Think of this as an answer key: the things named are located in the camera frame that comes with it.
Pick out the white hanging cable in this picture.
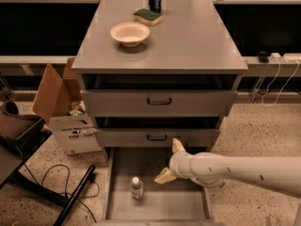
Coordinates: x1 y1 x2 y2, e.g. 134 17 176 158
260 57 300 106

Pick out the white paper bowl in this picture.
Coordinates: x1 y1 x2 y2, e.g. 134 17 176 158
110 23 150 47

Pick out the top grey drawer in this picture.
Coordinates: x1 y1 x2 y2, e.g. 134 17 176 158
81 74 236 117

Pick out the black power adapter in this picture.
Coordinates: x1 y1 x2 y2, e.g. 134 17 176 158
257 51 269 63

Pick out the black chair base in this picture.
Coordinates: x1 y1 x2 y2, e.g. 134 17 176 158
0 129 96 226

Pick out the grey drawer cabinet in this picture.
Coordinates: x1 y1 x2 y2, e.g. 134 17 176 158
72 0 247 157

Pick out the middle grey drawer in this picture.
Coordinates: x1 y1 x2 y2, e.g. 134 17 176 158
95 117 220 148

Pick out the clear plastic water bottle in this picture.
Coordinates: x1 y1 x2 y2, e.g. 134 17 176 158
130 177 144 200

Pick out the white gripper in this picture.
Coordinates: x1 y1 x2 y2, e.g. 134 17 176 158
154 137 196 185

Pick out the yellow green sponge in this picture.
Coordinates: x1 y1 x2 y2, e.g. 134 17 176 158
133 8 163 26

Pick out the open cardboard box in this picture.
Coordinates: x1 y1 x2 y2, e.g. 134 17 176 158
32 57 101 154

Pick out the white power strip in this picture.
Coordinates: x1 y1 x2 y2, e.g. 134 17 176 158
271 53 301 62

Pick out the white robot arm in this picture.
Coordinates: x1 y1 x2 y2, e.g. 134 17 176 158
154 137 301 199

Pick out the grey drawer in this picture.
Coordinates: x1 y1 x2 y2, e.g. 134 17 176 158
95 117 220 148
81 74 236 117
97 148 224 226

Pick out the bottom grey drawer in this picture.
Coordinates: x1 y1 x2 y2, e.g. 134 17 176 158
97 148 224 226

